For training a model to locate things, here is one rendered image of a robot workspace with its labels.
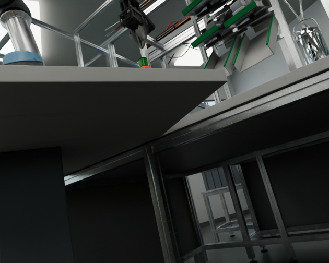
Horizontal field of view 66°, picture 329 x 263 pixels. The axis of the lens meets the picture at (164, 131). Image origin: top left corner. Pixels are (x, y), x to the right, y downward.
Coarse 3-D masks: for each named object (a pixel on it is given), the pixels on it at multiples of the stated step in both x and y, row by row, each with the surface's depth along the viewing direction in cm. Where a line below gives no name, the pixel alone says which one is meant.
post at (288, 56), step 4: (280, 28) 195; (280, 32) 194; (280, 40) 194; (284, 40) 192; (280, 44) 194; (284, 44) 192; (284, 48) 193; (288, 48) 190; (284, 52) 192; (288, 52) 190; (288, 56) 190; (288, 60) 189; (292, 60) 188; (288, 64) 189; (292, 64) 188; (292, 68) 188; (296, 68) 186
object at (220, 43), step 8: (224, 0) 110; (208, 8) 114; (224, 8) 128; (272, 8) 98; (200, 16) 116; (216, 16) 131; (256, 16) 101; (264, 16) 100; (248, 24) 103; (256, 24) 118; (232, 32) 106; (240, 32) 122; (216, 40) 111; (224, 40) 127; (208, 48) 114
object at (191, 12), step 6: (198, 0) 103; (204, 0) 104; (210, 0) 108; (216, 0) 112; (228, 0) 123; (192, 6) 106; (198, 6) 107; (204, 6) 112; (186, 12) 108; (192, 12) 110; (198, 12) 115; (210, 12) 126
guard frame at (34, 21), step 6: (36, 24) 176; (42, 24) 178; (48, 24) 182; (48, 30) 184; (54, 30) 186; (60, 30) 189; (6, 36) 182; (66, 36) 194; (72, 36) 198; (0, 42) 188
